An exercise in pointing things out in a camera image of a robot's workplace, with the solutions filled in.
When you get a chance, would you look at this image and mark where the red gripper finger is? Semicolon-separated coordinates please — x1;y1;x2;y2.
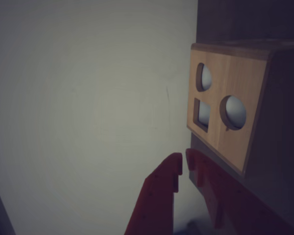
123;152;183;235
185;148;294;235

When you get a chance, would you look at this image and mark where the wooden shape sorter box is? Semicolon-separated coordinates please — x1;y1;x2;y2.
186;39;294;196

